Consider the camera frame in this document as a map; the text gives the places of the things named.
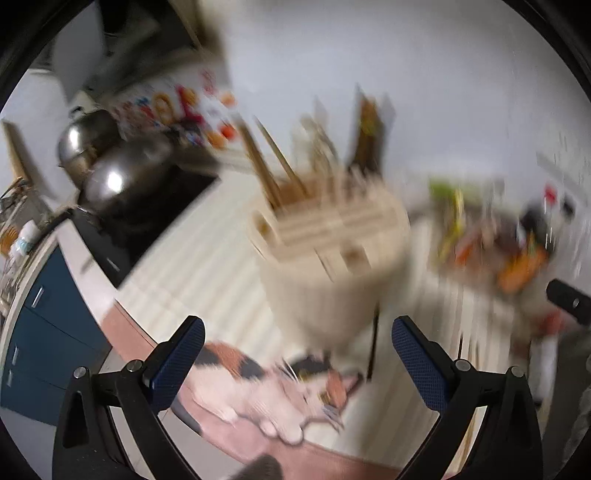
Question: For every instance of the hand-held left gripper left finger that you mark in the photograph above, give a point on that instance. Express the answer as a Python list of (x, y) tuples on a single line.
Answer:
[(180, 360)]

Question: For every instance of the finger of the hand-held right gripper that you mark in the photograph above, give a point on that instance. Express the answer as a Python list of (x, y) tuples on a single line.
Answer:
[(570, 300)]

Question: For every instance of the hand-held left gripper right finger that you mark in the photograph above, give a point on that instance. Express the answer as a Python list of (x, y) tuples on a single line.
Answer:
[(418, 364)]

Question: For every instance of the single black chopstick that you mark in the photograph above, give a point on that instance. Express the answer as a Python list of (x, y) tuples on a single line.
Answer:
[(373, 344)]

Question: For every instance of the beige round utensil holder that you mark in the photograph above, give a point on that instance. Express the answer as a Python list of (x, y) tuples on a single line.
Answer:
[(323, 286)]

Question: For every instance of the set of chopsticks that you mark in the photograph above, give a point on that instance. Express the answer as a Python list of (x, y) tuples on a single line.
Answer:
[(272, 170)]

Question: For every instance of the red tomato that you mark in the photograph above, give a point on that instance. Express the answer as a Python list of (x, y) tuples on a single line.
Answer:
[(554, 319)]

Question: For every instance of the striped cat print tablecloth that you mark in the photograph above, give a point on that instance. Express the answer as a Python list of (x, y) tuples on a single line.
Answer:
[(207, 258)]

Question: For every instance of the black induction cooktop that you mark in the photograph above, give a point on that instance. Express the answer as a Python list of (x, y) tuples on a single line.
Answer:
[(152, 235)]

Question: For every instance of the blue kitchen cabinet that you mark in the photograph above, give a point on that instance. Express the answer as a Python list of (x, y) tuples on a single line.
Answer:
[(51, 323)]

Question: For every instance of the steel wok with lid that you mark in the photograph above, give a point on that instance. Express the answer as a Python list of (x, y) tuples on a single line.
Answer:
[(120, 212)]

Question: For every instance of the steel wok lid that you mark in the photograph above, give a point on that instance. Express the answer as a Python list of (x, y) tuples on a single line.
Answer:
[(127, 173)]

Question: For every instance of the white cup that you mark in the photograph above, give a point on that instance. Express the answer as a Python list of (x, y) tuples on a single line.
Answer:
[(27, 237)]

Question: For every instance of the dark bottle with gold cap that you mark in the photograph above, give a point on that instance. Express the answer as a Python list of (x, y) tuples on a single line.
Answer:
[(369, 134)]

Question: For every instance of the stainless steel steamer pot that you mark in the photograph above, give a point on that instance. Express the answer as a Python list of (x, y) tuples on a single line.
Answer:
[(83, 138)]

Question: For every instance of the wooden cutting board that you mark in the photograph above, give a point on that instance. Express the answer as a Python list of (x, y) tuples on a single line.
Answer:
[(21, 152)]

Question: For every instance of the black range hood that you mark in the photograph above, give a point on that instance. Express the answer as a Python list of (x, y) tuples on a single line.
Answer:
[(138, 41)]

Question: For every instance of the colourful wall stickers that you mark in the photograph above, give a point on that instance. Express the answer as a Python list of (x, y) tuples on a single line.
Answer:
[(180, 110)]

